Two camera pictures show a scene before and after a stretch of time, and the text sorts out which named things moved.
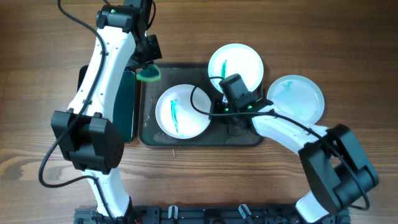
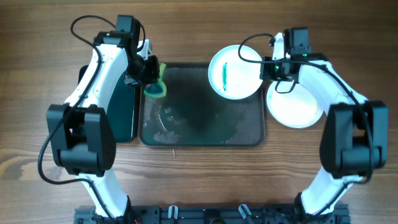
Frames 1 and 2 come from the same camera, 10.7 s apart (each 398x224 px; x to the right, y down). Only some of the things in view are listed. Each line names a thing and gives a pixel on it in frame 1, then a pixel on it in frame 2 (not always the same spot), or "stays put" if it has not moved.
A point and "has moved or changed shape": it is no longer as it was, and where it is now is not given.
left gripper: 144,64 to 152,71
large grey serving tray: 150,134 stays put
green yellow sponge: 151,74 has moved or changed shape
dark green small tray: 124,109 stays put
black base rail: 215,214 stays put
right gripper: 218,109 to 267,71
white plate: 176,114 to 298,109
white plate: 236,58 stays put
